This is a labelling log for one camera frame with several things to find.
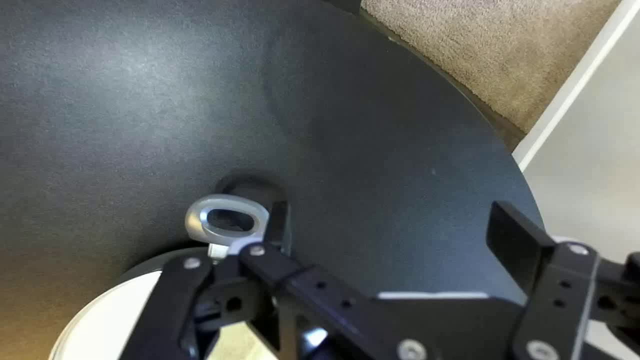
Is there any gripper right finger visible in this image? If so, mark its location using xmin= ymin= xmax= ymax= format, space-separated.
xmin=486 ymin=200 xmax=640 ymax=360

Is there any pot with silver loop handle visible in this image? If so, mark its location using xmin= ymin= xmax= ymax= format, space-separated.
xmin=49 ymin=194 xmax=281 ymax=360

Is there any white pot lid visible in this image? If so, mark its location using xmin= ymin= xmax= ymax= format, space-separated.
xmin=50 ymin=270 xmax=278 ymax=360

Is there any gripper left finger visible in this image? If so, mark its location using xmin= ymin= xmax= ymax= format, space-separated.
xmin=119 ymin=200 xmax=401 ymax=360

